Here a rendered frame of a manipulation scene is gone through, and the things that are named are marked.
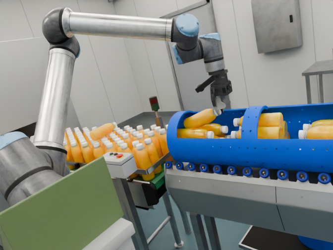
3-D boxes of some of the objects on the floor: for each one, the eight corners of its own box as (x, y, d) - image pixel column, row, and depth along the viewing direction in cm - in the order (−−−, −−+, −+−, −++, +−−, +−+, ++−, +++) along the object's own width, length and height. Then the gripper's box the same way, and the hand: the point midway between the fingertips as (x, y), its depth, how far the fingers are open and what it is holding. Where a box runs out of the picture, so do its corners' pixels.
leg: (224, 279, 175) (206, 202, 157) (217, 277, 178) (198, 201, 161) (228, 273, 179) (210, 197, 162) (220, 270, 183) (202, 195, 165)
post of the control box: (163, 309, 166) (119, 174, 138) (159, 306, 168) (114, 174, 140) (167, 303, 169) (124, 170, 141) (162, 301, 171) (119, 170, 143)
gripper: (220, 72, 111) (229, 117, 117) (230, 66, 120) (237, 109, 126) (203, 74, 117) (212, 118, 123) (213, 69, 125) (221, 110, 131)
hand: (219, 111), depth 126 cm, fingers closed on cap, 4 cm apart
